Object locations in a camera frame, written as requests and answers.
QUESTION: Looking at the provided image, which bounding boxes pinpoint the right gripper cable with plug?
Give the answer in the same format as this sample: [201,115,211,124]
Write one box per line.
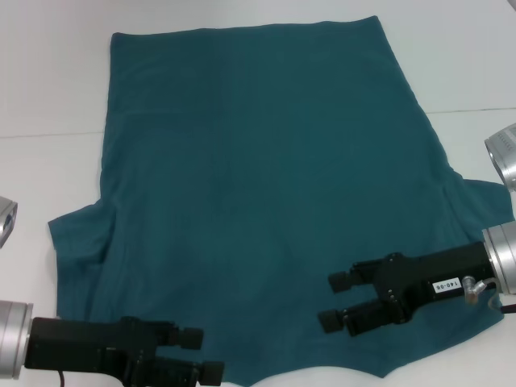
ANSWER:
[462,275,516,314]

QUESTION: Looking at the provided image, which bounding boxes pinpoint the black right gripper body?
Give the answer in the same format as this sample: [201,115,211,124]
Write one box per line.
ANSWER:
[373,240,495,323]

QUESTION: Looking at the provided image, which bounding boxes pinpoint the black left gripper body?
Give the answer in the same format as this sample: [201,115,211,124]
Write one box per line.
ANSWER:
[23,316,175,387]

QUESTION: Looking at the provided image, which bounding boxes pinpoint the teal blue t-shirt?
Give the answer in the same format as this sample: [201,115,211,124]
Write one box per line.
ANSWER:
[47,15,516,380]

